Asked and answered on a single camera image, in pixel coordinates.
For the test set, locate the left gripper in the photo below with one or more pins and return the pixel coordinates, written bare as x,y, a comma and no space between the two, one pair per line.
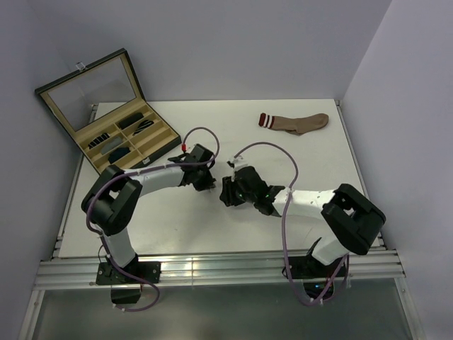
207,183

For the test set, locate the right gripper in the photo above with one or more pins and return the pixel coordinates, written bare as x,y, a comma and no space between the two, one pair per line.
227,195

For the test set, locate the navy blue sock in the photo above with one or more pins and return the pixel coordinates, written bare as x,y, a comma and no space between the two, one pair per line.
117,154

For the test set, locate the grey sock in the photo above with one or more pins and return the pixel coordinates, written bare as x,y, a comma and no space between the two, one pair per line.
110,145

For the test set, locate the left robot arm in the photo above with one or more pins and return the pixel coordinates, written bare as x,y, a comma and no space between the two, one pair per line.
111,201

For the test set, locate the striped rolled sock right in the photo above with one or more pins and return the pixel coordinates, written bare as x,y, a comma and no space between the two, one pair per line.
143,126

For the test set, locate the striped rolled sock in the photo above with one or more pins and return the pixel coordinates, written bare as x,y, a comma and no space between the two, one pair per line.
99,139
143,126

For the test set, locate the tan sock with red cuff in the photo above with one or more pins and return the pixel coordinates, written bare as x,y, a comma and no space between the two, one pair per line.
293,126

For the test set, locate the black rolled sock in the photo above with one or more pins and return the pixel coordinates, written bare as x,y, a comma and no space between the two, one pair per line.
126,122

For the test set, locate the striped rolled sock left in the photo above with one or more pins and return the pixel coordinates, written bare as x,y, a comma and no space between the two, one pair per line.
99,139

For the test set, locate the black compartment storage box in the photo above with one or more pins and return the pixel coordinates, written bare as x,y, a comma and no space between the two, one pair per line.
94,98

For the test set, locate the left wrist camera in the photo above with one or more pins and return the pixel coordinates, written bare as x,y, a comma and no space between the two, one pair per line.
198,155

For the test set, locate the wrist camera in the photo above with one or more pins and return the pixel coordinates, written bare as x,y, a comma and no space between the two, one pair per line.
237,162
198,155

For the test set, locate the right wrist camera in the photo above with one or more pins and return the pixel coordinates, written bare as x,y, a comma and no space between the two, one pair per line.
237,162

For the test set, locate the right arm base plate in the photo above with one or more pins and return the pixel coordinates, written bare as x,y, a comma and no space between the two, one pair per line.
306,267

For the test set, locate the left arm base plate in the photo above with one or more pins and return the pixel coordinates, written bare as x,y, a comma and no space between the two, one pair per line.
148,271

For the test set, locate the aluminium frame rail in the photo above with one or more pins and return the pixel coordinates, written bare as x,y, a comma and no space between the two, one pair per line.
221,269

